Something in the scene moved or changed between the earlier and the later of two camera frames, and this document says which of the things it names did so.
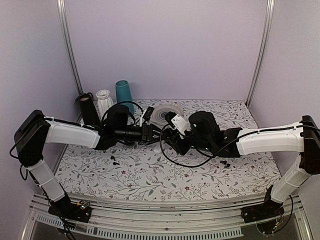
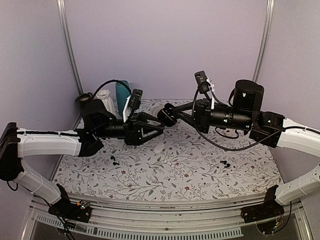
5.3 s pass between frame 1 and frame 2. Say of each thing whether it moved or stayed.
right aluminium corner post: stayed
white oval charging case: stayed
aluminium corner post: stayed
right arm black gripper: moved
